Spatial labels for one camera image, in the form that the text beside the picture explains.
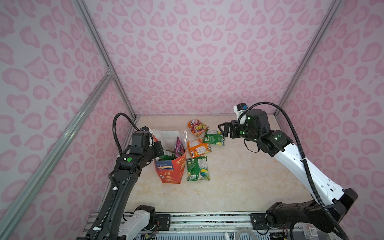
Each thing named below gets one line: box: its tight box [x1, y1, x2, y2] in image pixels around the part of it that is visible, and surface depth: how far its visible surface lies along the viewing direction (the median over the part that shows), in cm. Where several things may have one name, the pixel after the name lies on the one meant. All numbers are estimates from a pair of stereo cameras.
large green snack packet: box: [186, 156, 210, 182], surface depth 90 cm
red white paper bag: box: [151, 128, 187, 184], surface depth 80 cm
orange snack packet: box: [187, 138, 212, 158], surface depth 100 cm
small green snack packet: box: [203, 129, 225, 146], surface depth 103 cm
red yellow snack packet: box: [187, 119, 209, 137], surface depth 111 cm
